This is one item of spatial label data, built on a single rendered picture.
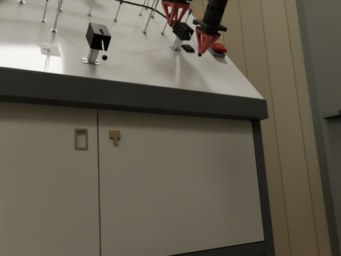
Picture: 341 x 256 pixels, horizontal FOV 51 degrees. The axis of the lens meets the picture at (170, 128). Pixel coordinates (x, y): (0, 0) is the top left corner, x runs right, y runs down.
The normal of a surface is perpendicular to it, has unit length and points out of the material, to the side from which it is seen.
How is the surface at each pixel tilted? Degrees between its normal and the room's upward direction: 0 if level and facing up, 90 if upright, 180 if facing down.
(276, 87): 90
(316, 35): 90
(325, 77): 90
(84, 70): 53
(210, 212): 90
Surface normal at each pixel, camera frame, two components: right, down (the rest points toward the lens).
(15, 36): 0.37, -0.74
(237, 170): 0.51, -0.20
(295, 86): -0.77, -0.07
